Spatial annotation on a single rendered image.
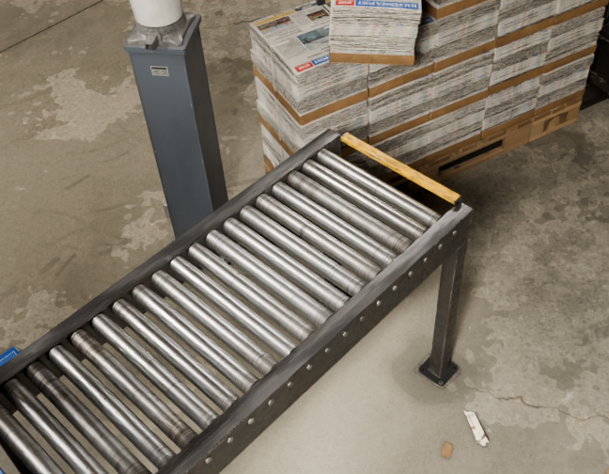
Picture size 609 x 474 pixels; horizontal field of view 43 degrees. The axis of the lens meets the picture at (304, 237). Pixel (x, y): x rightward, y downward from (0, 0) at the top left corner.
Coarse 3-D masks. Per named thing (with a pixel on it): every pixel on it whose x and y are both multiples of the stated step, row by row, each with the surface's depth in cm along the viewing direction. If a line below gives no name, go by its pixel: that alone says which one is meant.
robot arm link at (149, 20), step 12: (132, 0) 237; (144, 0) 234; (156, 0) 234; (168, 0) 236; (180, 0) 242; (144, 12) 237; (156, 12) 237; (168, 12) 239; (180, 12) 244; (144, 24) 241; (156, 24) 240; (168, 24) 242
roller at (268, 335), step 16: (176, 272) 209; (192, 272) 206; (208, 288) 202; (224, 304) 199; (240, 304) 198; (240, 320) 196; (256, 320) 194; (256, 336) 193; (272, 336) 191; (288, 352) 188
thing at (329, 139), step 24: (312, 144) 239; (336, 144) 243; (288, 168) 232; (264, 192) 226; (216, 216) 220; (192, 240) 214; (144, 264) 209; (168, 264) 210; (120, 288) 203; (96, 312) 198; (144, 312) 212; (48, 336) 194; (96, 336) 202; (24, 360) 189; (48, 360) 193; (0, 384) 185; (24, 384) 191
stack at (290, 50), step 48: (528, 0) 295; (288, 48) 270; (432, 48) 285; (528, 48) 313; (288, 96) 275; (336, 96) 276; (384, 96) 288; (432, 96) 301; (528, 96) 333; (288, 144) 296; (384, 144) 305; (432, 144) 322; (480, 144) 338
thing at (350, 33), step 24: (336, 0) 246; (360, 0) 246; (384, 0) 246; (408, 0) 246; (336, 24) 250; (360, 24) 250; (384, 24) 249; (408, 24) 249; (336, 48) 258; (360, 48) 257; (384, 48) 257; (408, 48) 256
